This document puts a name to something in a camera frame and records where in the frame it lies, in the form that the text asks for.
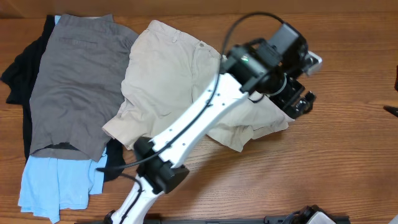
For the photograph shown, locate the beige khaki shorts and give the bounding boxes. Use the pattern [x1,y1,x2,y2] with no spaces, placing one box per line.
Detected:
[103,20,292,152]

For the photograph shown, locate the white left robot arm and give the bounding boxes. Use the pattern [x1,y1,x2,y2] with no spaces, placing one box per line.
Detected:
[104,43,323,223]

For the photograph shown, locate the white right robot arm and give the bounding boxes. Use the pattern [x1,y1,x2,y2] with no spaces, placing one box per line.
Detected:
[282,206,336,224]

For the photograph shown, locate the grey shorts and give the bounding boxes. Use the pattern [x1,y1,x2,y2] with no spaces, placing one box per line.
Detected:
[30,14,138,161]

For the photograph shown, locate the light blue garment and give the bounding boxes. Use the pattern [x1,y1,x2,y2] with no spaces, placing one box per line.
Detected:
[18,153,108,223]

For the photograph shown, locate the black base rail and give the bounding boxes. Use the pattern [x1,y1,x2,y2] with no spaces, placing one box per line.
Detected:
[144,216,284,224]

